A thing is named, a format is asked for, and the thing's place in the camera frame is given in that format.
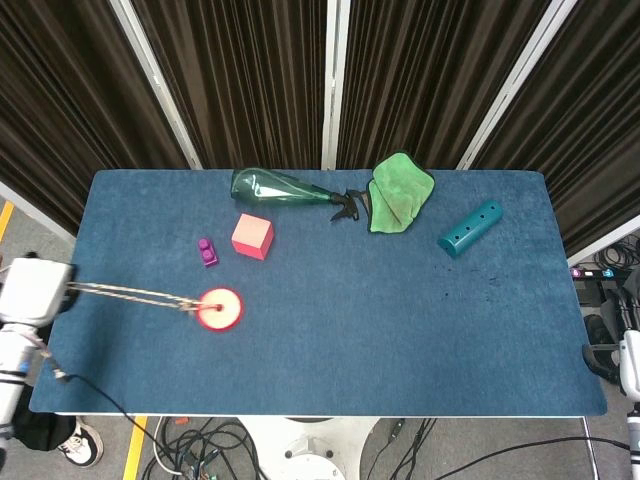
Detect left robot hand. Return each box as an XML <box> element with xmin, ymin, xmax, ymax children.
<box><xmin>0</xmin><ymin>252</ymin><xmax>79</xmax><ymax>329</ymax></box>

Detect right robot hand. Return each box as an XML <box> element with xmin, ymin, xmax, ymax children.
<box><xmin>582</xmin><ymin>289</ymin><xmax>640</xmax><ymax>396</ymax></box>

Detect black power strip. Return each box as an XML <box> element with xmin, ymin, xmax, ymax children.
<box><xmin>569</xmin><ymin>267</ymin><xmax>626</xmax><ymax>306</ymax></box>

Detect black and white sneaker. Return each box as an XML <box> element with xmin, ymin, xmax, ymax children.
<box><xmin>57</xmin><ymin>418</ymin><xmax>105</xmax><ymax>470</ymax></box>

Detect purple toy brick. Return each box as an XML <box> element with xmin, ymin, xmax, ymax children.
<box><xmin>197</xmin><ymin>237</ymin><xmax>221</xmax><ymax>269</ymax></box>

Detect dark brown curtain panel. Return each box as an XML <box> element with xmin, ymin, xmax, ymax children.
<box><xmin>130</xmin><ymin>0</ymin><xmax>331</xmax><ymax>170</ymax></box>
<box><xmin>335</xmin><ymin>0</ymin><xmax>554</xmax><ymax>170</ymax></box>
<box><xmin>472</xmin><ymin>0</ymin><xmax>640</xmax><ymax>256</ymax></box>
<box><xmin>0</xmin><ymin>0</ymin><xmax>194</xmax><ymax>236</ymax></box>

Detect teal cylinder with holes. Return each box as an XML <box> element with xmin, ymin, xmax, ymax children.
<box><xmin>437</xmin><ymin>199</ymin><xmax>504</xmax><ymax>259</ymax></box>

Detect pink and cream cube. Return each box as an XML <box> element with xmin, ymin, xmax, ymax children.
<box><xmin>231</xmin><ymin>213</ymin><xmax>275</xmax><ymax>262</ymax></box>

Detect green spray bottle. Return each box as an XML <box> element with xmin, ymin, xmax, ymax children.
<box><xmin>230</xmin><ymin>168</ymin><xmax>371</xmax><ymax>223</ymax></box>

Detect blue table mat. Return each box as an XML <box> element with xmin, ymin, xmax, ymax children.
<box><xmin>28</xmin><ymin>168</ymin><xmax>610</xmax><ymax>417</ymax></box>

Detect green microfiber cloth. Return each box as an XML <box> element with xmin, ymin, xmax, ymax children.
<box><xmin>367</xmin><ymin>151</ymin><xmax>436</xmax><ymax>235</ymax></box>

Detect coiled black cables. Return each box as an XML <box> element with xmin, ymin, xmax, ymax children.
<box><xmin>593</xmin><ymin>233</ymin><xmax>640</xmax><ymax>269</ymax></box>

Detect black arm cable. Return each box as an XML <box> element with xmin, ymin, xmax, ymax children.
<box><xmin>47</xmin><ymin>355</ymin><xmax>189</xmax><ymax>476</ymax></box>

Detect long black floor cable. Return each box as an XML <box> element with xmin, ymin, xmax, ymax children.
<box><xmin>389</xmin><ymin>417</ymin><xmax>629</xmax><ymax>480</ymax></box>

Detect white floor cable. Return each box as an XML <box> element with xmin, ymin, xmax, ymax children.
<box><xmin>151</xmin><ymin>417</ymin><xmax>187</xmax><ymax>476</ymax></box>

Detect white partition post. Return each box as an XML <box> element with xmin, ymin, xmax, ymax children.
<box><xmin>320</xmin><ymin>0</ymin><xmax>351</xmax><ymax>170</ymax></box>
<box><xmin>108</xmin><ymin>0</ymin><xmax>204</xmax><ymax>170</ymax></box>
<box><xmin>455</xmin><ymin>0</ymin><xmax>569</xmax><ymax>171</ymax></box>

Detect black floor cable bundle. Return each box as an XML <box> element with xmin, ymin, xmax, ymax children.
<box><xmin>144</xmin><ymin>417</ymin><xmax>264</xmax><ymax>480</ymax></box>

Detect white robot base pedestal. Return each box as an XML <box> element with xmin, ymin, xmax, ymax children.
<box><xmin>239</xmin><ymin>416</ymin><xmax>382</xmax><ymax>480</ymax></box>

